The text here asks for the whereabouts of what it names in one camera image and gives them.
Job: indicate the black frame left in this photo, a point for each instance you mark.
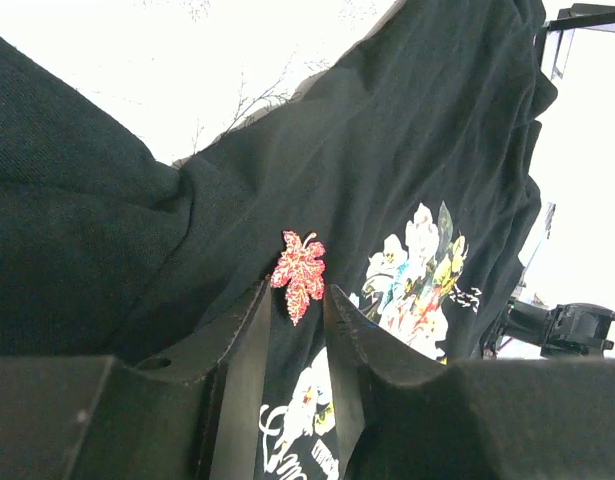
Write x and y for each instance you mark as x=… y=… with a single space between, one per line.
x=554 y=40

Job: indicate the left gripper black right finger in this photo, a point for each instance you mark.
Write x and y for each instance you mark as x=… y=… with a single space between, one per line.
x=392 y=405

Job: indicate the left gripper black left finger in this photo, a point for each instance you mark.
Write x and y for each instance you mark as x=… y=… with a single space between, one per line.
x=209 y=389

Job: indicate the black floral print t-shirt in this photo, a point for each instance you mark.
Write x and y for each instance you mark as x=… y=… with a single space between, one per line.
x=408 y=158

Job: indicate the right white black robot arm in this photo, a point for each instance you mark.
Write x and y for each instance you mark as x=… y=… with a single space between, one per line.
x=575 y=329

